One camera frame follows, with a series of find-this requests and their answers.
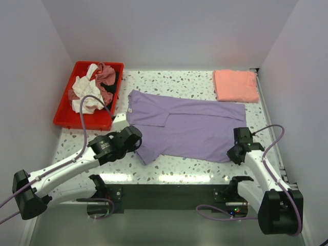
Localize lavender t-shirt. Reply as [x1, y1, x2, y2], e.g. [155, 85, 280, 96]
[127, 90, 247, 165]

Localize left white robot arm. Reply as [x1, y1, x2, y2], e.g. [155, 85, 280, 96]
[12, 126, 142, 220]

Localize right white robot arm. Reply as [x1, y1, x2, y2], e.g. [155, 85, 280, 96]
[227, 127, 303, 236]

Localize black garment in bin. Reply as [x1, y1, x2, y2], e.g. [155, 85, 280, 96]
[100, 72, 119, 110]

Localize folded salmon t-shirt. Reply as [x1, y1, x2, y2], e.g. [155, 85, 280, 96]
[213, 69, 259, 103]

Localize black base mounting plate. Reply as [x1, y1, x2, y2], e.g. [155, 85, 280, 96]
[76, 183, 249, 218]

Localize dusty pink t-shirt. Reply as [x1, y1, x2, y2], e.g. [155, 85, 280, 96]
[68, 63, 115, 105]

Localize red plastic bin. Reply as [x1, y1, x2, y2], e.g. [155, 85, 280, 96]
[53, 60, 125, 130]

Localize white t-shirt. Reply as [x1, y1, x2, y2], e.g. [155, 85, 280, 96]
[70, 64, 104, 114]

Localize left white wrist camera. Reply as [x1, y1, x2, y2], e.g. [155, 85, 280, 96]
[111, 112, 130, 132]

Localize right aluminium rail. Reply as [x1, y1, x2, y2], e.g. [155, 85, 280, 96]
[250, 67, 304, 206]

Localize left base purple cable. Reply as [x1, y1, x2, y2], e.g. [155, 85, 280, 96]
[88, 197, 116, 221]

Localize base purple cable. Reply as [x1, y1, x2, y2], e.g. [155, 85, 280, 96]
[88, 197, 116, 221]
[196, 204, 259, 221]

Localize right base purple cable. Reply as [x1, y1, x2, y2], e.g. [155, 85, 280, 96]
[196, 204, 259, 221]

